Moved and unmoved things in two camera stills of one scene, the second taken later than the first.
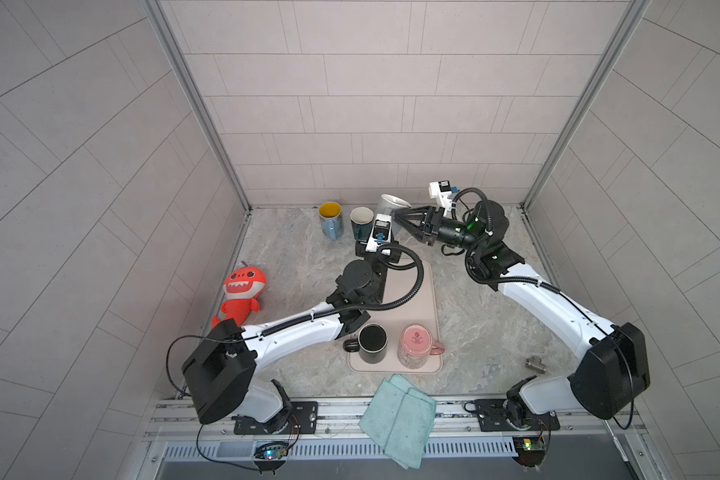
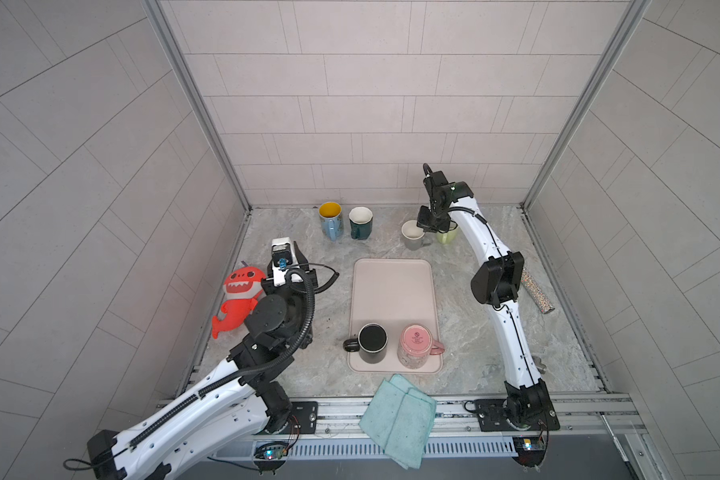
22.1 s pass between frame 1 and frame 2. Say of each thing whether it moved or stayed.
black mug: stayed
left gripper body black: moved
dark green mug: stayed
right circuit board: stayed
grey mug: moved
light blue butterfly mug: stayed
